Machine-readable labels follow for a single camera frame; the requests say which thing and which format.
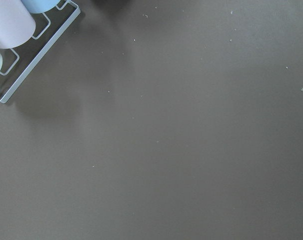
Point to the pastel cup rack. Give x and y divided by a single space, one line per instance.
18 62

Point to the blue cup on rack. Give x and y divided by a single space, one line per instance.
39 6

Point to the pink cup on rack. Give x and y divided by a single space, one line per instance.
17 25

